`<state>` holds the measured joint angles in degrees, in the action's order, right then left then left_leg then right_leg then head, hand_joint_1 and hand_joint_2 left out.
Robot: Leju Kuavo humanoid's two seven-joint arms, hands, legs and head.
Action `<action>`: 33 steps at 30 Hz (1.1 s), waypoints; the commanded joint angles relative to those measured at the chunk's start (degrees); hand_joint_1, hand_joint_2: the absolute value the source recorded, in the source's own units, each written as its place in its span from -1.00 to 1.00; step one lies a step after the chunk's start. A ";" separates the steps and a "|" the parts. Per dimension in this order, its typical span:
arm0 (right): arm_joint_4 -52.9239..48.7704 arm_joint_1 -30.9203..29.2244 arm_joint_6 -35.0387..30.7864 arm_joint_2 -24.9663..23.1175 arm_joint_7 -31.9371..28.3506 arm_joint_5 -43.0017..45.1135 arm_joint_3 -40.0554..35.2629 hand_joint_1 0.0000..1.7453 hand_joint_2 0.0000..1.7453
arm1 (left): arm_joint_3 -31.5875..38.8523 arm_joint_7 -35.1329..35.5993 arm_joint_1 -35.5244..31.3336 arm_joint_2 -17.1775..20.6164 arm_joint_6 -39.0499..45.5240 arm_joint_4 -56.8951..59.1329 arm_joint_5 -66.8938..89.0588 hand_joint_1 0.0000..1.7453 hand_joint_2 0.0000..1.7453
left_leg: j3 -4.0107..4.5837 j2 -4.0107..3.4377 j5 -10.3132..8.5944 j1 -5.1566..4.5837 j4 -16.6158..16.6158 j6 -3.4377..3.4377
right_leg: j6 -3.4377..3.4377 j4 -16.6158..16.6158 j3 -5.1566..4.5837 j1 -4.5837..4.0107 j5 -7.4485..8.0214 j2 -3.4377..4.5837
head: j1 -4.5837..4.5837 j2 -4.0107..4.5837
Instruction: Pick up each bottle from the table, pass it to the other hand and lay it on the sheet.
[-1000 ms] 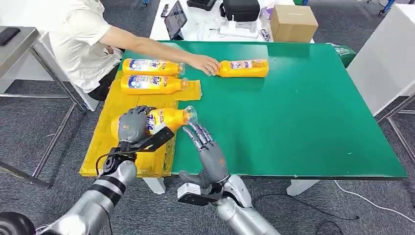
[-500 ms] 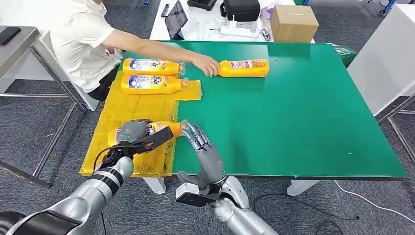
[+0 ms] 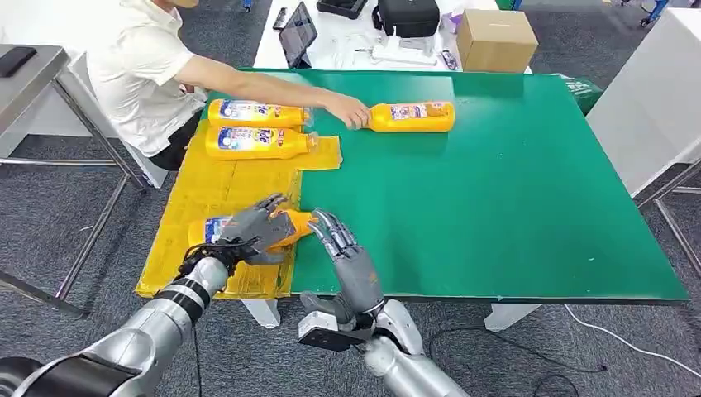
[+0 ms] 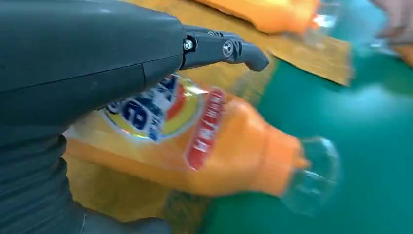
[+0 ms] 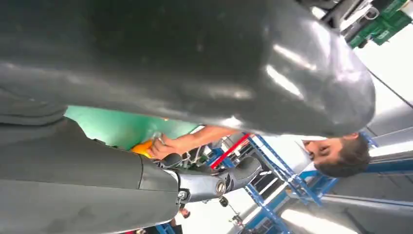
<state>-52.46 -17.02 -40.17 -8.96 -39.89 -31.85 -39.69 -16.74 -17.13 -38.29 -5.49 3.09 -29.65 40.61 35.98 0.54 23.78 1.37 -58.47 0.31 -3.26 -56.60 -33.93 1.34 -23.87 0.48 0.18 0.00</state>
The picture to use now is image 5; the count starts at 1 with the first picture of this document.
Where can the red bar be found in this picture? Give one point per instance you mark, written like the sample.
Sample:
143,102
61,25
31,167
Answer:
230,150

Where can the green plastic crate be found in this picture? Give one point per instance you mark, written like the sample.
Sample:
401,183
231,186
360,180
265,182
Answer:
380,25

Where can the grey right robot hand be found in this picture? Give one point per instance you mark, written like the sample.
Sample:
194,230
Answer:
193,58

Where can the person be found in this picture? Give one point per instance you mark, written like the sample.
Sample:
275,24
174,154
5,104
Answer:
348,158

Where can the green table mat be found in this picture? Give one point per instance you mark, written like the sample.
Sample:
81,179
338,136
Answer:
113,126

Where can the blue metal rack frame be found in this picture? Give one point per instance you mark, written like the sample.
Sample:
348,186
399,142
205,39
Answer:
284,181

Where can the person's right hand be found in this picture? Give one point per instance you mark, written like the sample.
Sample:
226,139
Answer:
166,147

